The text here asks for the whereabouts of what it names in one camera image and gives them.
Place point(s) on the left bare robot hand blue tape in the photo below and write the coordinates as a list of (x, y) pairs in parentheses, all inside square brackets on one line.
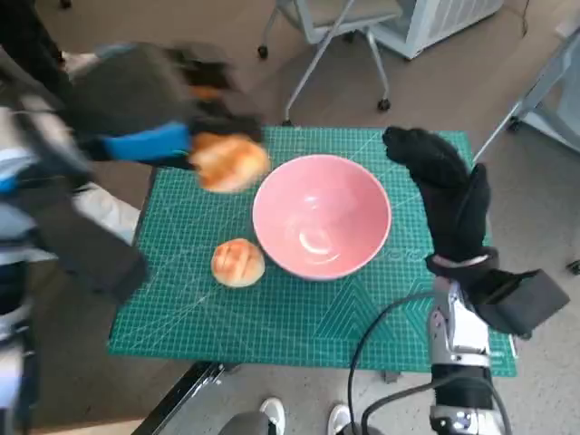
[(131, 95)]

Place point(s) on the right black gloved robot hand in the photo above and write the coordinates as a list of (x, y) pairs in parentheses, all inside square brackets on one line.
[(457, 208)]

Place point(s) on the long striped bread loaf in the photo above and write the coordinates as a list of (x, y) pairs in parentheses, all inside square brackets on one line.
[(231, 165)]

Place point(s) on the pink bowl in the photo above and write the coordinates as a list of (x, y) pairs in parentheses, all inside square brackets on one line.
[(321, 217)]

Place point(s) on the round bread bun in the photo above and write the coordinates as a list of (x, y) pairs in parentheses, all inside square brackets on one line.
[(238, 263)]

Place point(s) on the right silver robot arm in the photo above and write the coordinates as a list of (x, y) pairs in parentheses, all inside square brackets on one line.
[(462, 335)]

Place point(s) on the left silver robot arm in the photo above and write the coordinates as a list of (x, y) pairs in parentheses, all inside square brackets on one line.
[(18, 281)]

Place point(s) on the person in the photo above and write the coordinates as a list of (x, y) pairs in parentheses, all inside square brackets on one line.
[(109, 217), (27, 36)]

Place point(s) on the black caster wheel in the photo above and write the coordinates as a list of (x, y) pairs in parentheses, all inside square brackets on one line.
[(574, 267)]

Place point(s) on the pale mesh wheeled chair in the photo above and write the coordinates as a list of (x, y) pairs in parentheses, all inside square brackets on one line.
[(571, 104)]

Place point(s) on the white perforated cabinet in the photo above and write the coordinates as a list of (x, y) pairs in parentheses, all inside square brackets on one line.
[(453, 20)]

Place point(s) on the pale cardboard piece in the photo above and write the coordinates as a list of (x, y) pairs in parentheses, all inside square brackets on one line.
[(568, 29)]

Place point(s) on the green cutting mat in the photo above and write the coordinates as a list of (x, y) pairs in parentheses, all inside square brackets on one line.
[(272, 326)]

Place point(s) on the grey wheeled chair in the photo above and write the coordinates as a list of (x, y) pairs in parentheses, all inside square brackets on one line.
[(349, 13)]

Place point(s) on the white shoe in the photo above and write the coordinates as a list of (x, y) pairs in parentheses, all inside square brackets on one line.
[(341, 418), (273, 414)]

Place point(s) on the right black wrist camera box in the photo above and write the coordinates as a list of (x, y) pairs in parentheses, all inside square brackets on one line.
[(525, 303)]

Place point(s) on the black metal table rail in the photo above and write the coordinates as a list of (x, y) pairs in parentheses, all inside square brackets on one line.
[(186, 399)]

